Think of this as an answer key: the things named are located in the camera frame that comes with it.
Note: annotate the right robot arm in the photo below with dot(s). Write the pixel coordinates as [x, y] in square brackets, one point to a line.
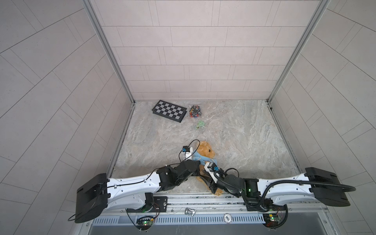
[264, 194]

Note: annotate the aluminium mounting rail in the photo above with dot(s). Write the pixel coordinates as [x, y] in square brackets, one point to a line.
[176, 204]

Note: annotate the black white chessboard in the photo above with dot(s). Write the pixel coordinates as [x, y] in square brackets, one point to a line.
[170, 111]

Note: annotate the left circuit board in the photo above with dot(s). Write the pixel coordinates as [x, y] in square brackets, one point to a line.
[145, 220]

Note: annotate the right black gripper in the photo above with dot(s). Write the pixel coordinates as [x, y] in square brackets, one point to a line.
[211, 186]

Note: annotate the silver metal clip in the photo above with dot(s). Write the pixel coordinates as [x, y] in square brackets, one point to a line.
[190, 212]

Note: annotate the light blue bear hoodie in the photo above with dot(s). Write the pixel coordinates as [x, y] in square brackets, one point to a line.
[203, 160]

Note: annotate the small green pieces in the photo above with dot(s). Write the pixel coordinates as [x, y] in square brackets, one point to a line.
[200, 124]

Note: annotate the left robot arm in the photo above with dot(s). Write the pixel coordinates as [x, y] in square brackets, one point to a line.
[109, 194]

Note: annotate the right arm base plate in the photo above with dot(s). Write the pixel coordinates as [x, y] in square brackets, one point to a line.
[254, 204]

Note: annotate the brown teddy bear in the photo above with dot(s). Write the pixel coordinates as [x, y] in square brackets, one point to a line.
[205, 154]

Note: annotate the bag of colourful pieces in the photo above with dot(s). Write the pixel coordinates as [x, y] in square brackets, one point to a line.
[195, 111]

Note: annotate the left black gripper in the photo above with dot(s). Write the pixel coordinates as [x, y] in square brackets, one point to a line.
[196, 168]

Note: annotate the circuit board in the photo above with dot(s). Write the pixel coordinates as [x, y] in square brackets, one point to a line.
[145, 220]
[271, 220]

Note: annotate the right circuit board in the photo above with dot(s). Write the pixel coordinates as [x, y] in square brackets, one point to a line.
[271, 220]

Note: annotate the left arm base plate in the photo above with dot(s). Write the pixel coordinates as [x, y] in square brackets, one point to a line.
[159, 205]

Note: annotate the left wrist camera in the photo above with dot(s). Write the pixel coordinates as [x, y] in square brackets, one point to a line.
[188, 153]

